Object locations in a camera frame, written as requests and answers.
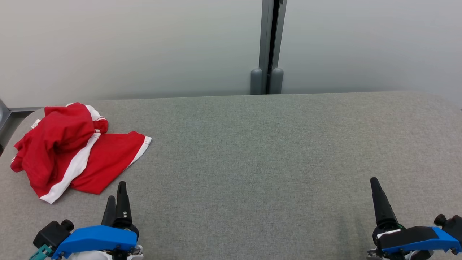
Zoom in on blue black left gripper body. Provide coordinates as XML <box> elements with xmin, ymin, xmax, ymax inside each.
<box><xmin>52</xmin><ymin>223</ymin><xmax>140</xmax><ymax>260</ymax></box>

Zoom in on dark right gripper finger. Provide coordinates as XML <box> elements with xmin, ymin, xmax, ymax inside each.
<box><xmin>370</xmin><ymin>177</ymin><xmax>399</xmax><ymax>227</ymax></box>

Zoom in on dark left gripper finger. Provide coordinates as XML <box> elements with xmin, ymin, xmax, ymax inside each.
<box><xmin>115</xmin><ymin>181</ymin><xmax>132</xmax><ymax>229</ymax></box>
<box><xmin>102</xmin><ymin>196</ymin><xmax>116</xmax><ymax>226</ymax></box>

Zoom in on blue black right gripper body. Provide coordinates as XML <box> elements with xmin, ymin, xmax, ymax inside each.
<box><xmin>372</xmin><ymin>223</ymin><xmax>462</xmax><ymax>253</ymax></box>

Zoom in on red shorts with white stripe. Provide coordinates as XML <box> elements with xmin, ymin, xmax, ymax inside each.
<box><xmin>32</xmin><ymin>131</ymin><xmax>152</xmax><ymax>204</ymax></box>

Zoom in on red basketball jersey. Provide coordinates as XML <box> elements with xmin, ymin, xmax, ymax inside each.
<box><xmin>10</xmin><ymin>102</ymin><xmax>109</xmax><ymax>197</ymax></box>

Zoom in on grey cylinder bumper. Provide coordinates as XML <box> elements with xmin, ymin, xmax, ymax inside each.
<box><xmin>250</xmin><ymin>68</ymin><xmax>263</xmax><ymax>95</ymax></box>
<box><xmin>271</xmin><ymin>68</ymin><xmax>284</xmax><ymax>95</ymax></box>

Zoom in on grey partition post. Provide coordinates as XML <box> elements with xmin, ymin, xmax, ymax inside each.
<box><xmin>258</xmin><ymin>0</ymin><xmax>287</xmax><ymax>95</ymax></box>

